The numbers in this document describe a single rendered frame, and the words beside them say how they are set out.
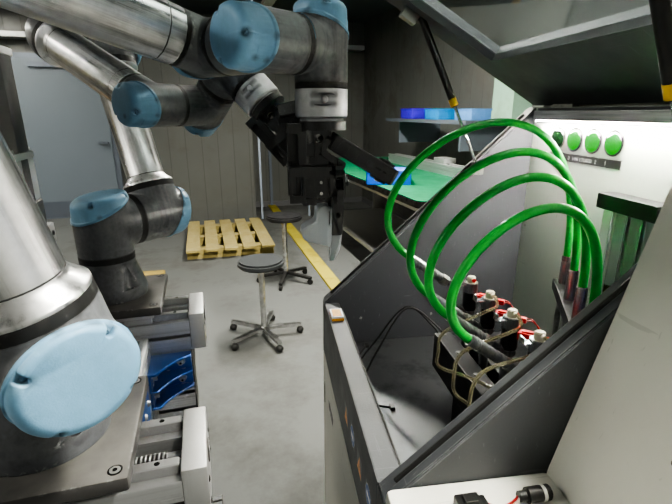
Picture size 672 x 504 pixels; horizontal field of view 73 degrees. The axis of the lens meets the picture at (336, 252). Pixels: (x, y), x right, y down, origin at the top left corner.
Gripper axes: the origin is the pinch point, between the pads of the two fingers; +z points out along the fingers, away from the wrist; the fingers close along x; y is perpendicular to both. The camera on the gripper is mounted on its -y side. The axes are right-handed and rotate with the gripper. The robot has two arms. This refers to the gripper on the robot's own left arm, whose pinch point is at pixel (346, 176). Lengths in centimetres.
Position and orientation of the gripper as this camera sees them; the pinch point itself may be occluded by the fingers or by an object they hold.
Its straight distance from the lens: 85.6
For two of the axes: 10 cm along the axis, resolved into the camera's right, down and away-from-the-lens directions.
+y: -7.3, 6.7, 1.1
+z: 6.7, 7.4, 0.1
